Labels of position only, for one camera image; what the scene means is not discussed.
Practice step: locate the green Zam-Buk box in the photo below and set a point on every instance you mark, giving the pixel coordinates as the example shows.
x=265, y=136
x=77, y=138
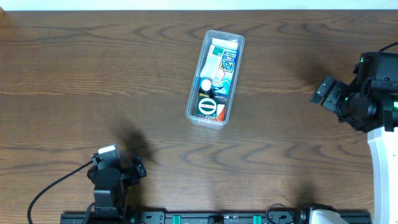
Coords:
x=206, y=106

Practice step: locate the white green medicine box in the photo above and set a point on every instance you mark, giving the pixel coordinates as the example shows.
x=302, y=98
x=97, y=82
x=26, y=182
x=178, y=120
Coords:
x=212, y=62

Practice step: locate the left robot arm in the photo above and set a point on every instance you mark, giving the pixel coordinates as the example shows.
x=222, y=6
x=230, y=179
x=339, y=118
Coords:
x=110, y=206

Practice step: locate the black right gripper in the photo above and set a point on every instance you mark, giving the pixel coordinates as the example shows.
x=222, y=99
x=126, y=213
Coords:
x=334, y=98

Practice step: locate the red Panadol box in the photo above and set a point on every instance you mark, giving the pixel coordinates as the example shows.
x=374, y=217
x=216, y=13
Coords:
x=218, y=116

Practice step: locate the blue cooling patch packet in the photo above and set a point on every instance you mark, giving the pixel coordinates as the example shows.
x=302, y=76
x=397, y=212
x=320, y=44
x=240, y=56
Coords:
x=223, y=80

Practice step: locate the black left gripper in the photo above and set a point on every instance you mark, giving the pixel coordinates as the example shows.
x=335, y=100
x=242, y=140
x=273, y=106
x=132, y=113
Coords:
x=131, y=173

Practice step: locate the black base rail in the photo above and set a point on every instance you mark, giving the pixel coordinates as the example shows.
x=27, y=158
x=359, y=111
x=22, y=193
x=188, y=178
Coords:
x=276, y=214

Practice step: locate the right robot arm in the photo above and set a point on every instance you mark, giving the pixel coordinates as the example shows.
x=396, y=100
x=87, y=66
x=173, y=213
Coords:
x=382, y=142

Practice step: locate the dark cough syrup bottle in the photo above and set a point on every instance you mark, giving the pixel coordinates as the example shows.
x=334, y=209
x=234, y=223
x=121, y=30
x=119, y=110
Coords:
x=206, y=88

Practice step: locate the clear plastic container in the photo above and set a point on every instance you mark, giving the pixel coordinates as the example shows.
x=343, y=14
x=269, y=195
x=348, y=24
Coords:
x=227, y=41

